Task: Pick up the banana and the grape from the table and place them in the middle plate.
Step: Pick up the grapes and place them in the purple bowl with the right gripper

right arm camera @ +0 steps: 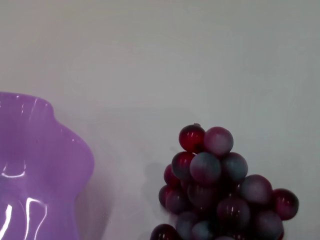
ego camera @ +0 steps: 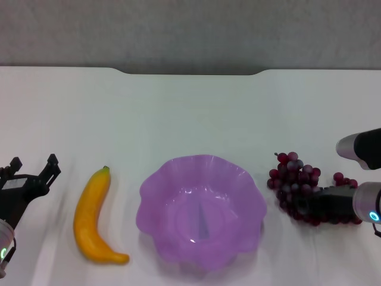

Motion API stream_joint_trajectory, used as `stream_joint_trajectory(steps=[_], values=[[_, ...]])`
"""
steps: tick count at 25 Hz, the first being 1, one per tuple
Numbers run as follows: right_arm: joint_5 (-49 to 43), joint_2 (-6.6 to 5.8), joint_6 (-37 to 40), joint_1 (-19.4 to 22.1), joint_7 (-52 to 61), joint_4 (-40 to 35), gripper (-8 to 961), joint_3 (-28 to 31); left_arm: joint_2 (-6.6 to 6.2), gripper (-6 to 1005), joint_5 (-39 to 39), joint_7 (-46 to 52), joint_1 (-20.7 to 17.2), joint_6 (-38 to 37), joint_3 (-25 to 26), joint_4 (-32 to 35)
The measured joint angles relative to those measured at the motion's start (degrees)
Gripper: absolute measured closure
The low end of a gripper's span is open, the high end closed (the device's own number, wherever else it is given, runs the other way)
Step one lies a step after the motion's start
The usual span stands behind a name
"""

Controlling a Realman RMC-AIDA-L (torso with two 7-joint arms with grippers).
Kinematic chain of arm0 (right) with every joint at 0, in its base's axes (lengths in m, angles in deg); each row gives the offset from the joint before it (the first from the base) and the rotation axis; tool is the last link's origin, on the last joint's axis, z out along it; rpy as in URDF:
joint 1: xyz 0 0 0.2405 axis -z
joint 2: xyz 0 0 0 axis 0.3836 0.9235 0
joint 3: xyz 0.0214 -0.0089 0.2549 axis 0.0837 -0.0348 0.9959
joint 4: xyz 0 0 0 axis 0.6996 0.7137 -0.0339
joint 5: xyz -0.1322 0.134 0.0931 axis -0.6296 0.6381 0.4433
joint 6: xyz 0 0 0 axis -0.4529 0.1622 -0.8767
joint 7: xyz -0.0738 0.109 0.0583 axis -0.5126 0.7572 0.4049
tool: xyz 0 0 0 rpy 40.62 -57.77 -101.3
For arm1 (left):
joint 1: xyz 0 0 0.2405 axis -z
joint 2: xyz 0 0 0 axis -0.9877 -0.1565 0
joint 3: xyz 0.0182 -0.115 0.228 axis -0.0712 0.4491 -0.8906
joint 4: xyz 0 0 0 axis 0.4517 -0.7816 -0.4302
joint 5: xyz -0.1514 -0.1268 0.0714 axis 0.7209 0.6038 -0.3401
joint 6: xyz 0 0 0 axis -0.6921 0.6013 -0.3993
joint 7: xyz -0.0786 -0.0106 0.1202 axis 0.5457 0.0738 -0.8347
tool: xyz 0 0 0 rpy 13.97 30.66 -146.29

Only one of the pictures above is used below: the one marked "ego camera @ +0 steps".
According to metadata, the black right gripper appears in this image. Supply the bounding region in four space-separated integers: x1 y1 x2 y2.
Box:
293 185 358 220

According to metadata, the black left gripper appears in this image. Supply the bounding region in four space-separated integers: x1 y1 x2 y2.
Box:
0 153 62 231

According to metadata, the dark red grape bunch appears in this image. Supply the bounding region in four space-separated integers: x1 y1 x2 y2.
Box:
266 151 363 226

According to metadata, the yellow banana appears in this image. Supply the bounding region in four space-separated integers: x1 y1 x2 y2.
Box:
73 166 130 265

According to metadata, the purple wavy plastic bowl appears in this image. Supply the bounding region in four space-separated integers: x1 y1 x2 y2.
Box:
136 154 267 272

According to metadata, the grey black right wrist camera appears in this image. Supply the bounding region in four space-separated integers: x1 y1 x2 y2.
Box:
336 128 381 171

